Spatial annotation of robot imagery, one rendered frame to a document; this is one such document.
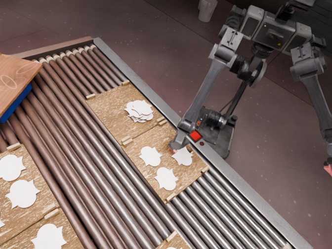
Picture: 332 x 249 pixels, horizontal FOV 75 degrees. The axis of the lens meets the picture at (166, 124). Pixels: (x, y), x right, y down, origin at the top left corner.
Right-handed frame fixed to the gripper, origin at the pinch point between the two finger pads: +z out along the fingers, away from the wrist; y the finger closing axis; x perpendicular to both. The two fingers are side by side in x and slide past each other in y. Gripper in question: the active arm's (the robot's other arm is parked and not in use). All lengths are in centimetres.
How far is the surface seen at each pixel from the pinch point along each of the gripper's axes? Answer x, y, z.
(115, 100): -53, 9, -4
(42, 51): -117, 29, -13
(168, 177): 10.2, 15.5, 0.6
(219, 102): -62, -153, 96
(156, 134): -15.9, 3.0, -0.5
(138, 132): -23.4, 11.5, -1.6
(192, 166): 12.8, -0.7, 2.5
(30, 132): -56, 62, -5
